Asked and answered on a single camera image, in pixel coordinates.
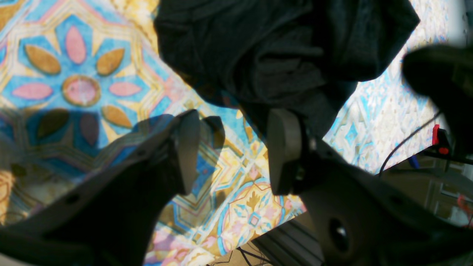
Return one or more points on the black t-shirt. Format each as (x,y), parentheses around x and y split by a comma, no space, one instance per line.
(304,55)

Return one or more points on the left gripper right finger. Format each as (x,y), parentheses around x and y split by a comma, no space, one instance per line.
(359,219)

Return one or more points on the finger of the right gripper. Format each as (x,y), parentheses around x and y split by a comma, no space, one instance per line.
(444,74)

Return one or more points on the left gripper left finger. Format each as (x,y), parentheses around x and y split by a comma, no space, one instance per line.
(109,219)

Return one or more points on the orange black clamp left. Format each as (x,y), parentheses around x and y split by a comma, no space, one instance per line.
(440,140)

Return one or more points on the patterned tablecloth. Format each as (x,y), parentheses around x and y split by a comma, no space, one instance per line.
(82,84)

